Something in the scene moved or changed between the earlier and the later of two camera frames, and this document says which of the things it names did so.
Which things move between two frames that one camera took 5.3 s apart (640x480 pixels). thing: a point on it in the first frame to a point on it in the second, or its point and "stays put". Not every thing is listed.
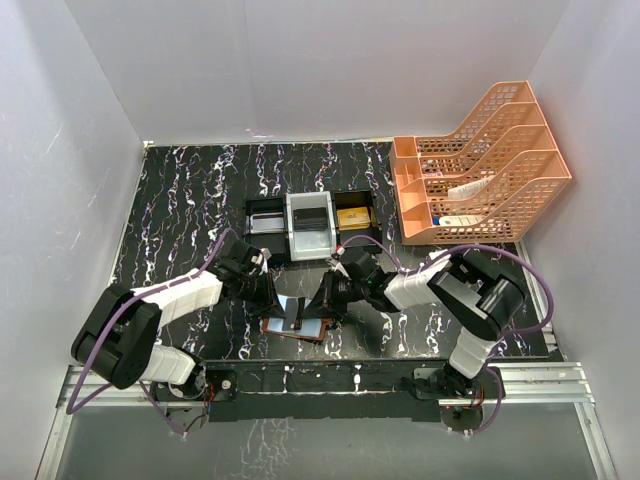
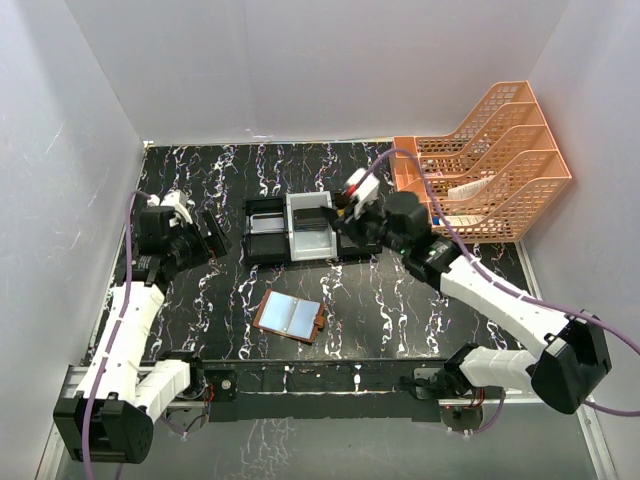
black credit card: (310, 219) stays put
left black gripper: (261, 289) to (203, 240)
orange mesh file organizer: (489, 180) stays put
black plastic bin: (274, 242) stays put
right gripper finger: (319, 305) to (331, 215)
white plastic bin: (316, 244) stays put
